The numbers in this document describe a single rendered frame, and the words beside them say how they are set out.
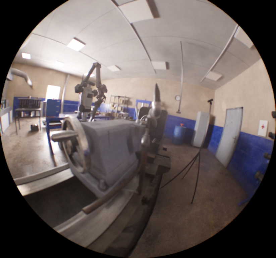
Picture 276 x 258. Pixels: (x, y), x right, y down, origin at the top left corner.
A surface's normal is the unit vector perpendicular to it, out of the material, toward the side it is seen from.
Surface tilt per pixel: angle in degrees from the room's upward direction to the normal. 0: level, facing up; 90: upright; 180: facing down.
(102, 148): 76
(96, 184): 0
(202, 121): 90
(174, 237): 0
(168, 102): 90
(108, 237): 0
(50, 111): 90
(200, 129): 90
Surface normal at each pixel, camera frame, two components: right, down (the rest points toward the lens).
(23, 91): 0.91, 0.21
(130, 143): -0.37, 0.04
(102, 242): 0.18, -0.98
